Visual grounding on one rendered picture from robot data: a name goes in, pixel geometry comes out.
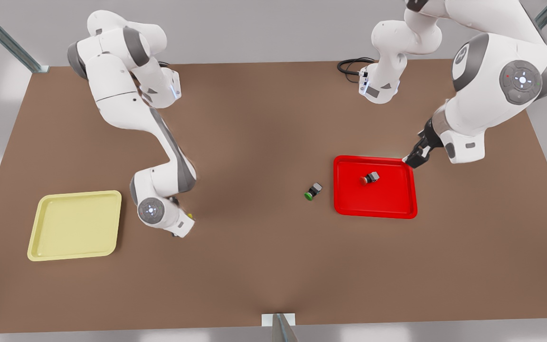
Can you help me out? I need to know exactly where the red tray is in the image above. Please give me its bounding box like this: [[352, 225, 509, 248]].
[[333, 155, 418, 219]]

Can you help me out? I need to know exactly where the yellow tray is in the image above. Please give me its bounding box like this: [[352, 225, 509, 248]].
[[27, 190, 123, 262]]

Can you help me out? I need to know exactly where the black cable loop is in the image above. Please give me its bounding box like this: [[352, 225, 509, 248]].
[[337, 57, 377, 84]]

